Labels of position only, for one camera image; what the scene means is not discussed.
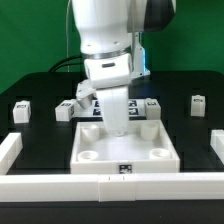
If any white U-shaped fence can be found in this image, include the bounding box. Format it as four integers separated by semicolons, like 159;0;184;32
0;133;224;202

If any white square tabletop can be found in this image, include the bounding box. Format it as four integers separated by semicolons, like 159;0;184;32
70;120;180;174

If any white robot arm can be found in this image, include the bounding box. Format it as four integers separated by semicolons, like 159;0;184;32
72;0;176;136

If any white marker base plate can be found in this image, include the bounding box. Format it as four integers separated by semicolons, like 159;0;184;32
73;99;146;117

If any black cable bundle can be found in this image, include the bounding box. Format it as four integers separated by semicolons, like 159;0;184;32
48;54;84;73

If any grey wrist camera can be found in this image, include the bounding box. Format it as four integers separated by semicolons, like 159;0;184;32
75;81;99;110

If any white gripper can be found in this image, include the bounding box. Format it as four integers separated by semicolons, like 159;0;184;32
84;53;132;136

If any thin white cable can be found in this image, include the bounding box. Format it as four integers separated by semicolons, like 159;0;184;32
65;0;73;73

